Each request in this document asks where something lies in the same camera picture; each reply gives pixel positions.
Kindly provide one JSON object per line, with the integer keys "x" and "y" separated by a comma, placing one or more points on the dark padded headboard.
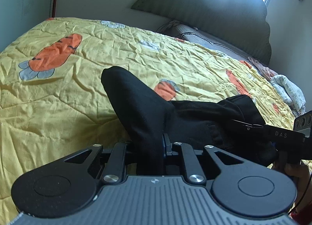
{"x": 214, "y": 18}

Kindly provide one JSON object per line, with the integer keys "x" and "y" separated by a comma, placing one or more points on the white script print blanket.
{"x": 291, "y": 88}

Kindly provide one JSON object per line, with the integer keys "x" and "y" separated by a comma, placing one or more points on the black pants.
{"x": 136, "y": 108}

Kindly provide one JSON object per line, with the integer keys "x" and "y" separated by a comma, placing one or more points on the person's right hand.
{"x": 298, "y": 172}

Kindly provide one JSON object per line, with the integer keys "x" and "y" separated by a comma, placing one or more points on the pink orange cloth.
{"x": 264, "y": 70}

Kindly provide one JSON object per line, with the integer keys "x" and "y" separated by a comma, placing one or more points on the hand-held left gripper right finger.
{"x": 167, "y": 146}

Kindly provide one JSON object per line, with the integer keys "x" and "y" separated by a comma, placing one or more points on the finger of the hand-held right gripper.
{"x": 251, "y": 124}

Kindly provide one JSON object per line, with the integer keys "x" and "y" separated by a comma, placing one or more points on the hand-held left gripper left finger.
{"x": 121, "y": 152}

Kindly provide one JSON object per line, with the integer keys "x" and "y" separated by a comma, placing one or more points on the yellow carrot print blanket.
{"x": 73, "y": 93}

